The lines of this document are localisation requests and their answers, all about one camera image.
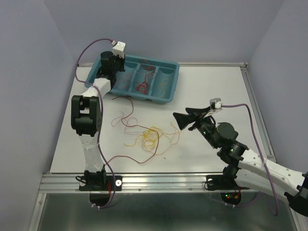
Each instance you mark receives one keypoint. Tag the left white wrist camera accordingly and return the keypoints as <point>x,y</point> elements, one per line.
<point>118,49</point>

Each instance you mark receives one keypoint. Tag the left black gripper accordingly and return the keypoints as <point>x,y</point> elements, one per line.
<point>121,60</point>

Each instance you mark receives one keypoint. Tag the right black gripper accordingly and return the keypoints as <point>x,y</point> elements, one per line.
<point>184,119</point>

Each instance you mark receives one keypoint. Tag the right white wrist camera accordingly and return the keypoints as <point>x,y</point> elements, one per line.
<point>214,107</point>

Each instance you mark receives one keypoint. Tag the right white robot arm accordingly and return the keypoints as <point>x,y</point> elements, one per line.
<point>247,168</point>

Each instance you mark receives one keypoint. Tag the teal compartment tray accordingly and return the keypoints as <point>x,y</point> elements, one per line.
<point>147,79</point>

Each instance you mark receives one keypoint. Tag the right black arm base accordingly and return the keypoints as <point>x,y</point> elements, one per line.
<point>225,182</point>

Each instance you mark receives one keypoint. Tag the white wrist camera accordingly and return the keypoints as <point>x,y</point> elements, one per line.
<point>214,107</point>
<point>118,49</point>

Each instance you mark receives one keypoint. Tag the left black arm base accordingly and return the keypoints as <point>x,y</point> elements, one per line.
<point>101,187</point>

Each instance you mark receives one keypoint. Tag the aluminium mounting rail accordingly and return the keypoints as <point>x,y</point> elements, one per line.
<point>134,183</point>

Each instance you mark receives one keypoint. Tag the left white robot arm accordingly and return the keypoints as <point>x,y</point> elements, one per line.
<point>87,114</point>

